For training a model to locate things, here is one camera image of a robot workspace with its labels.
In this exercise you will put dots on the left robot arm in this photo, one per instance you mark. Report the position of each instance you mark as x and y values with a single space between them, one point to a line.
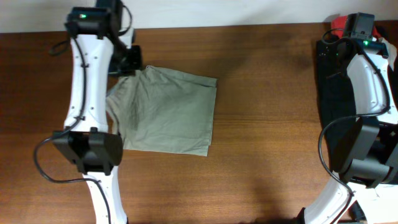
101 48

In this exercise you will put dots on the red garment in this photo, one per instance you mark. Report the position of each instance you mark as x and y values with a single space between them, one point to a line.
339 23

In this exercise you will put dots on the white cloth bottom right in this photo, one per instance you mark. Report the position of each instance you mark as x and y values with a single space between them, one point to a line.
379 204

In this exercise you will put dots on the khaki shorts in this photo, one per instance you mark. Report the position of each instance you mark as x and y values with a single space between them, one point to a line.
163 110

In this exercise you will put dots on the black object bottom right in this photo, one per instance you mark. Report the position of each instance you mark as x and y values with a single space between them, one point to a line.
357 213

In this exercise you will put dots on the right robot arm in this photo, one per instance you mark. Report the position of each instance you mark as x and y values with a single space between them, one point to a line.
337 197

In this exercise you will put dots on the white garment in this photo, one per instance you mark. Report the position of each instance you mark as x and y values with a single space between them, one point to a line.
391 50

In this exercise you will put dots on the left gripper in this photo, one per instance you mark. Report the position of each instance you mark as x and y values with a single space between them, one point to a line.
132 62

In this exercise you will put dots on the black garment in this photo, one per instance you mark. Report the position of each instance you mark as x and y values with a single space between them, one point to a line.
357 109

